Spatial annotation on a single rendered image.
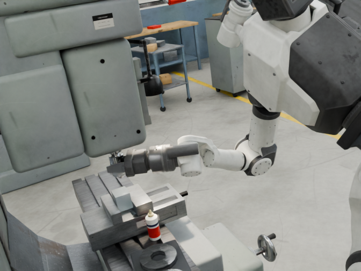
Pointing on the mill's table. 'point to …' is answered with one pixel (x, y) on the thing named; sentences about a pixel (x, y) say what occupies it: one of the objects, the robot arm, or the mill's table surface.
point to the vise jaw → (140, 200)
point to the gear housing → (72, 26)
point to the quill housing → (105, 95)
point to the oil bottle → (153, 226)
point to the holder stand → (160, 258)
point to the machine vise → (130, 217)
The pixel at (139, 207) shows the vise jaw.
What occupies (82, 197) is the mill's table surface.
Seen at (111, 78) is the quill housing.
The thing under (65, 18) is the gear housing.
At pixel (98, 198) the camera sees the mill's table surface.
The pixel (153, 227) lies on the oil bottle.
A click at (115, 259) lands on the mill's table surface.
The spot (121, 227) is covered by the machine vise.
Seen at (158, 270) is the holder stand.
